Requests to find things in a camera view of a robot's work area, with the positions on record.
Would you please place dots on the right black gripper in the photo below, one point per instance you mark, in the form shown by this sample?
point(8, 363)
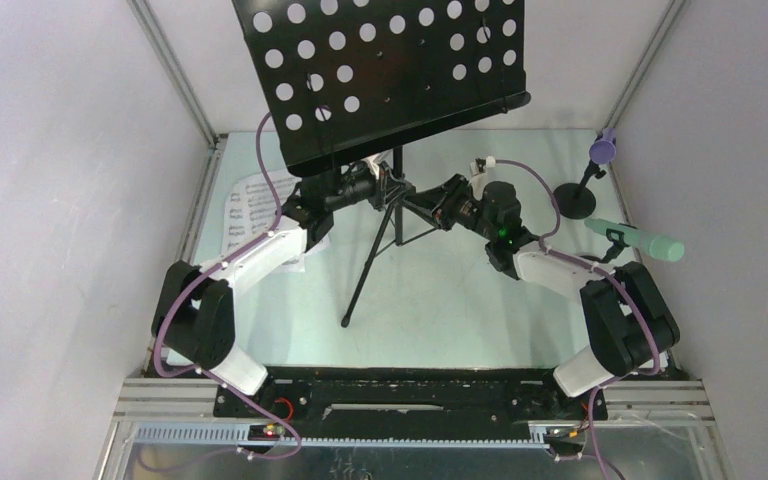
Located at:
point(437, 203)

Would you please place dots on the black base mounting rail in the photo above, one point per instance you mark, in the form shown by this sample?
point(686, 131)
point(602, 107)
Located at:
point(319, 406)

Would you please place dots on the black round microphone stand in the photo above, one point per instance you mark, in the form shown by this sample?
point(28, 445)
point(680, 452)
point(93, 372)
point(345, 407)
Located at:
point(611, 254)
point(574, 199)

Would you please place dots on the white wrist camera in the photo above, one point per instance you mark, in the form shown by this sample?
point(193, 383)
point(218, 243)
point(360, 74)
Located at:
point(479, 179)
point(377, 162)

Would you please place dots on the black music stand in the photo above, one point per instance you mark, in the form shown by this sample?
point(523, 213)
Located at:
point(345, 80)

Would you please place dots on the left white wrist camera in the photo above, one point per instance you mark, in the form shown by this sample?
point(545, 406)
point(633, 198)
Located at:
point(377, 162)

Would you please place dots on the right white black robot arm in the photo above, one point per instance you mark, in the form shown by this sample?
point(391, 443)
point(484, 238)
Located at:
point(628, 322)

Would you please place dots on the green toy microphone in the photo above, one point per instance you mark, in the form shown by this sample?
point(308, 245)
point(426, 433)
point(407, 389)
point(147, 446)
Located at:
point(657, 246)

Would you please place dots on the white sheet music page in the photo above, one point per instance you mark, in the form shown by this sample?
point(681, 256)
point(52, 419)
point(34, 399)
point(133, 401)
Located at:
point(250, 208)

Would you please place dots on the purple toy microphone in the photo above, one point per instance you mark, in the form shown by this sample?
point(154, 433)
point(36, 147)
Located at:
point(603, 150)

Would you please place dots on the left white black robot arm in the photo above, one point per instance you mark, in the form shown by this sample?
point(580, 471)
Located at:
point(195, 315)

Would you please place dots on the aluminium frame rail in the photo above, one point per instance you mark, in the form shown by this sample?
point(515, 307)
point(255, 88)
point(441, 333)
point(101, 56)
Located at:
point(151, 26)

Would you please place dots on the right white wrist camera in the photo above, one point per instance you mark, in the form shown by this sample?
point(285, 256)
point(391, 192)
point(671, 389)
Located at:
point(479, 179)

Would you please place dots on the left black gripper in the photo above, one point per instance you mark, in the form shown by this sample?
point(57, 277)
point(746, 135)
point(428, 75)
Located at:
point(387, 189)

